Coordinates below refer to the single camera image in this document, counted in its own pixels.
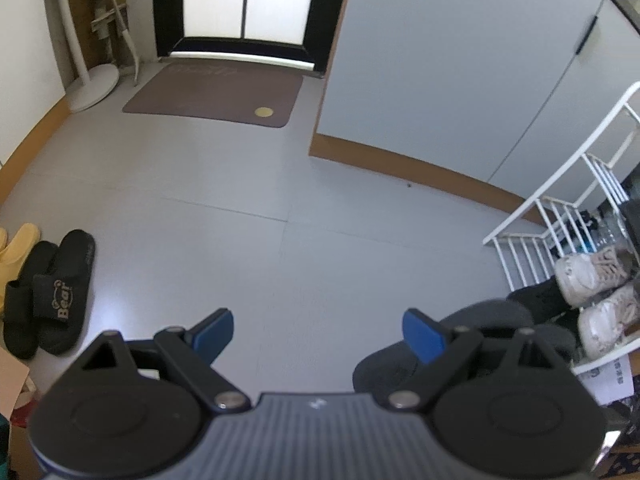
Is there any yellow slipper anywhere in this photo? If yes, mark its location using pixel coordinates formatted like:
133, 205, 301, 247
0, 224, 41, 281

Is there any white cardboard box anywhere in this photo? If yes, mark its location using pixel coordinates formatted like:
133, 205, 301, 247
582, 357, 636, 406

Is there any white metal shoe rack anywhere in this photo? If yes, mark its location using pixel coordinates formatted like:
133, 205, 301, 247
482, 81, 640, 376

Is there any brown door mat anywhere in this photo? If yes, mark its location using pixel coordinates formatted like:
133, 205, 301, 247
122, 62, 304, 129

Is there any white mop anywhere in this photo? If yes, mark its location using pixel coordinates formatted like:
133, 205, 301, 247
90, 0, 141, 86

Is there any black lace-up sneaker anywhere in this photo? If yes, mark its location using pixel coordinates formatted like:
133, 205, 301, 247
507, 277, 583, 331

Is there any white cabinet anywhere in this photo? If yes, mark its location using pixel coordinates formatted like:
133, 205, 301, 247
309, 0, 640, 211

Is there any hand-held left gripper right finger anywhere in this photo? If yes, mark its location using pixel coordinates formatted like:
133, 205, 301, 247
387, 309, 561, 414

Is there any white standing fan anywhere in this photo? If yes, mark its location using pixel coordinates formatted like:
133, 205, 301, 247
40, 0, 121, 113

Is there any worn cardboard box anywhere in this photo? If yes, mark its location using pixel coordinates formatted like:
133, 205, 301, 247
0, 345, 32, 480

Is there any black printed slide sandal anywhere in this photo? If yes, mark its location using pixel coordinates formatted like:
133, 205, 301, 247
37, 230, 97, 356
2, 241, 58, 359

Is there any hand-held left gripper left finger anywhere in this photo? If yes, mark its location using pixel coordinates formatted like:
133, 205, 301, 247
80, 309, 251, 414

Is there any white printed sneaker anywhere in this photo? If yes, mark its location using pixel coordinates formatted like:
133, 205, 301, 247
554, 246, 636, 307
577, 282, 640, 359

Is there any black-framed glass door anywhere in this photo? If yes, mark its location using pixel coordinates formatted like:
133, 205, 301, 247
152, 0, 358, 73

